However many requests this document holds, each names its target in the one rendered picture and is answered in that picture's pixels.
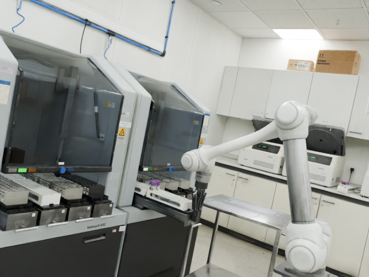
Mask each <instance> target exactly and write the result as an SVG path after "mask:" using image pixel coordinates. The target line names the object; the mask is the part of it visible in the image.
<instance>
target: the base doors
mask: <svg viewBox="0 0 369 277"><path fill-rule="evenodd" d="M226 173H229V174H232V175H235V176H232V175H228V174H226ZM217 174H219V175H222V177H220V176H217ZM239 177H242V178H246V179H247V180H246V179H242V178H239ZM233 179H235V181H233ZM232 182H233V185H232ZM250 183H251V184H254V185H257V187H256V186H253V185H250ZM231 185H232V186H231ZM205 193H207V194H206V196H205V197H210V196H216V195H220V194H222V195H226V196H229V197H233V198H236V199H239V200H242V201H246V202H249V203H252V204H256V205H258V206H262V207H265V208H269V209H272V210H276V211H278V212H282V213H285V214H289V215H290V205H289V194H288V185H284V184H280V183H277V182H273V181H270V180H265V179H262V178H257V177H254V176H251V175H247V174H243V173H239V172H237V171H233V170H229V169H225V168H221V167H217V166H214V168H213V170H212V173H211V178H210V182H209V183H208V188H207V189H206V190H205ZM312 197H314V198H317V199H312V202H313V208H314V217H315V218H316V216H317V218H316V219H319V220H323V221H326V222H327V223H328V224H329V226H330V227H331V230H332V235H333V237H332V245H331V250H330V254H329V257H328V261H327V264H326V266H327V267H330V268H332V269H335V270H338V271H340V272H342V273H346V274H348V275H351V276H353V277H358V276H359V277H369V207H365V206H361V205H358V204H354V203H350V202H347V201H343V200H339V199H336V198H332V197H328V196H324V195H320V194H317V193H313V192H312ZM320 199H321V200H320ZM322 200H325V201H328V202H332V203H335V204H331V203H328V202H324V201H322ZM315 203H317V205H315ZM319 203H320V205H319ZM321 205H323V206H321ZM318 207H319V208H318ZM317 211H318V213H317ZM216 213H217V211H216V210H214V209H211V208H208V207H204V206H203V209H202V213H201V216H200V218H202V219H205V220H207V221H210V222H212V223H215V218H216ZM219 225H221V226H223V227H225V228H228V229H231V230H233V231H236V232H238V233H241V234H243V235H246V236H249V237H252V238H254V239H257V240H259V241H262V242H265V243H268V244H269V245H274V242H275V237H276V232H277V230H274V229H270V228H267V227H265V226H262V225H259V224H255V223H252V222H250V221H247V220H244V219H241V218H237V217H234V216H232V215H229V214H226V213H223V212H221V214H220V219H219ZM366 239H367V240H366ZM365 244H366V245H365ZM278 248H280V249H282V250H286V236H283V235H281V238H280V242H279V247H278ZM364 249H365V250H364ZM363 254H364V255H363ZM361 261H362V262H361ZM360 266H361V267H360ZM359 271H360V272H359Z"/></svg>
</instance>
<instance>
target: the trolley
mask: <svg viewBox="0 0 369 277"><path fill-rule="evenodd" d="M203 206H204V207H208V208H211V209H214V210H216V211H217V213H216V218H215V224H214V229H213V234H212V238H211V243H210V248H209V254H208V259H207V263H206V265H204V266H202V267H201V268H199V269H197V270H195V271H194V272H192V273H190V274H188V275H187V276H185V277H242V276H240V275H237V274H235V273H233V272H230V271H228V270H226V269H223V268H220V267H218V266H216V265H214V264H211V258H212V255H213V249H214V244H215V239H216V233H217V228H218V224H219V219H220V214H221V212H223V213H226V214H229V215H232V216H234V217H237V218H241V219H244V220H247V221H250V222H252V223H255V224H259V225H262V226H265V227H267V228H270V229H274V230H277V232H276V237H275V242H274V246H273V251H272V256H271V261H270V266H269V271H268V274H267V277H272V275H273V269H274V267H275V262H276V257H277V252H278V247H279V242H280V238H281V235H283V236H286V233H284V232H282V231H283V230H285V229H286V227H287V226H288V224H289V223H290V222H292V221H291V215H289V214H285V213H282V212H278V211H276V210H272V209H269V208H265V207H262V206H258V205H256V204H252V203H249V202H246V201H242V200H239V199H236V198H233V197H229V196H226V195H222V194H220V195H216V196H210V197H206V198H205V200H204V203H203ZM192 232H193V228H191V225H189V228H188V233H187V239H186V244H185V248H184V253H183V258H182V264H181V269H180V275H179V277H184V273H185V268H186V263H187V257H188V252H189V247H190V243H191V238H192Z"/></svg>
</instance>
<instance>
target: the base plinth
mask: <svg viewBox="0 0 369 277"><path fill-rule="evenodd" d="M199 223H201V224H204V225H206V226H209V227H211V228H214V223H212V222H210V221H207V220H205V219H202V218H200V222H199ZM217 230H219V231H222V232H224V233H226V234H229V235H232V236H234V237H237V238H239V239H241V240H244V241H246V242H250V243H252V244H254V245H257V246H259V247H262V248H264V249H267V250H269V251H273V245H269V244H268V243H265V242H262V241H259V240H257V239H254V238H252V237H249V236H246V235H243V234H241V233H238V232H236V231H233V230H231V229H228V228H225V227H223V226H221V225H218V228H217ZM277 254H280V255H282V256H286V254H285V250H282V249H280V248H278V252H277ZM325 271H327V272H329V273H331V274H334V275H336V276H338V277H353V276H351V275H348V274H346V273H342V272H340V271H338V270H335V269H332V268H330V267H327V266H326V270H325Z"/></svg>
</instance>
